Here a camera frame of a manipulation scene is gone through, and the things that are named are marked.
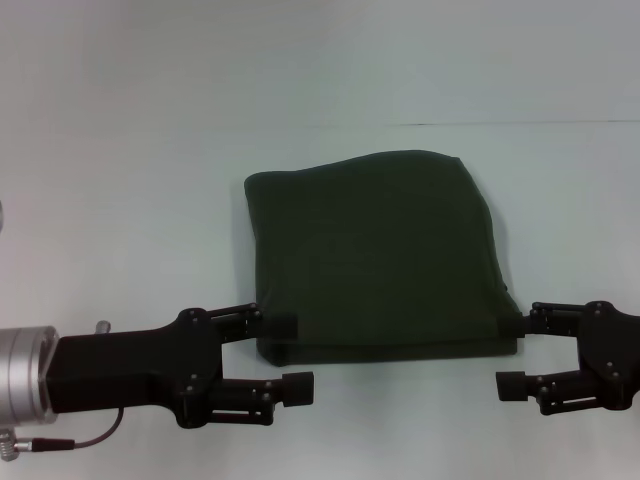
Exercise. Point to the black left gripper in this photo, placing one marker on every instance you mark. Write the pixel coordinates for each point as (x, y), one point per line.
(135, 367)

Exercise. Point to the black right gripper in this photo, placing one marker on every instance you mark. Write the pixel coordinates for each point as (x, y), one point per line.
(610, 350)

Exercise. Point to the dark green printed T-shirt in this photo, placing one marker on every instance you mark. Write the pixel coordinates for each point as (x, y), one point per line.
(375, 260)

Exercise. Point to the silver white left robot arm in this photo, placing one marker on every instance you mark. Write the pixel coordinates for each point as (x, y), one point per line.
(25, 375)

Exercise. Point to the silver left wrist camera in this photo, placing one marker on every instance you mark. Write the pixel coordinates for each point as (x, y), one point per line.
(1, 216)

